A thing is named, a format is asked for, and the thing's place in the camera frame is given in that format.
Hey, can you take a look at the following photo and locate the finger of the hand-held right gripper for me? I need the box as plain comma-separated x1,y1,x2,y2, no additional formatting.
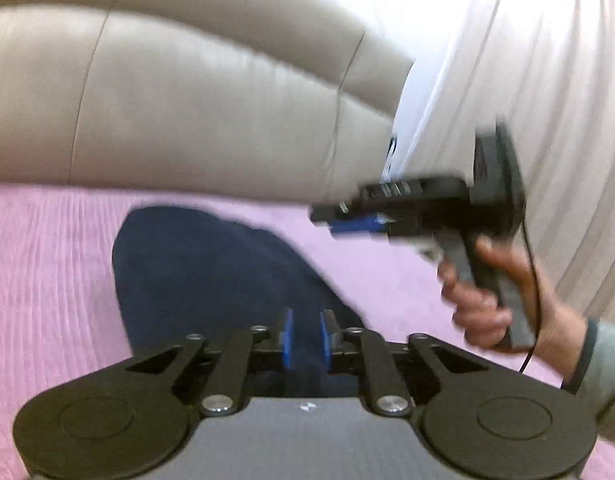
309,202,394,242

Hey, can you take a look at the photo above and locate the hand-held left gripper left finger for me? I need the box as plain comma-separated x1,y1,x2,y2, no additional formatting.
125,308,294,416

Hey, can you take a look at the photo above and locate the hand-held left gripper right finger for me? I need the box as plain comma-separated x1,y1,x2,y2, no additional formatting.
320,310,489,416

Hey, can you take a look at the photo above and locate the dark navy striped hoodie jacket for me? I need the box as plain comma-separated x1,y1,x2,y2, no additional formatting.
112,206,365,401

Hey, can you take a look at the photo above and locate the person's right forearm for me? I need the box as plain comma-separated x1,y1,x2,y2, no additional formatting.
560,317,615,448

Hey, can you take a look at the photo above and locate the person's right hand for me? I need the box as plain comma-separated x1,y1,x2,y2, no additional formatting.
436,237,589,383

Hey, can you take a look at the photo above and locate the cream curtain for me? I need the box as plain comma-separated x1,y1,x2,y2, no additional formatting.
410,0,615,331

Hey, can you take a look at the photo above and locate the beige leather headboard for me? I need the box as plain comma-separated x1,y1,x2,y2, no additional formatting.
0,0,415,206

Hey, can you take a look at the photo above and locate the pink quilted bed cover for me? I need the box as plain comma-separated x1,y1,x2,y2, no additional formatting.
0,182,615,480

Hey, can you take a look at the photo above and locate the black cable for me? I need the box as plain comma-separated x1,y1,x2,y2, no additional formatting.
517,220,544,376

